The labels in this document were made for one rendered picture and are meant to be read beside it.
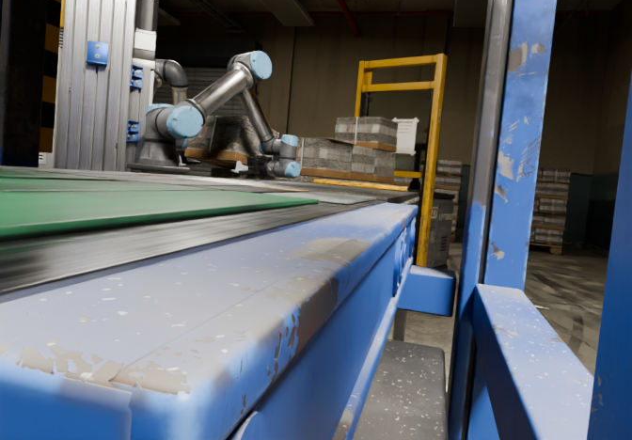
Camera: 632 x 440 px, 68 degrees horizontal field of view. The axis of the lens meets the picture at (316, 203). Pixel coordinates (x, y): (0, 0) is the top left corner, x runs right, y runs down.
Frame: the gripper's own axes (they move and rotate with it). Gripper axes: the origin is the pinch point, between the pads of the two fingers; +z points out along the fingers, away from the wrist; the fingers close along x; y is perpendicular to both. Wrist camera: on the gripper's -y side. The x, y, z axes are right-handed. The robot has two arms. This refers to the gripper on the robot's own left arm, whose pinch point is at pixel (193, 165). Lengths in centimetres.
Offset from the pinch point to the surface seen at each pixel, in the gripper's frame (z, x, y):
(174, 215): 179, -154, 28
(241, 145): 35.3, 0.8, 11.8
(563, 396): 194, -138, 15
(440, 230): 65, 204, -78
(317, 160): 36, 65, -3
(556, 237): 108, 584, -177
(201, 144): 10.4, -2.3, 11.6
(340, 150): 44, 80, 1
